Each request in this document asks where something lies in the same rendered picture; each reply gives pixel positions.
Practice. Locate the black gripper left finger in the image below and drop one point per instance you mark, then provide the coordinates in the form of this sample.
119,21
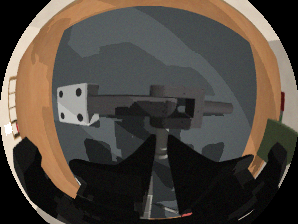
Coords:
130,177

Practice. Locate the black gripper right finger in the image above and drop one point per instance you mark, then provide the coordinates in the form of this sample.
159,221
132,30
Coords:
194,175

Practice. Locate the dark grey flat bar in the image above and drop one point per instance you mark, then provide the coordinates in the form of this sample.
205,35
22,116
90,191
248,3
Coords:
132,105

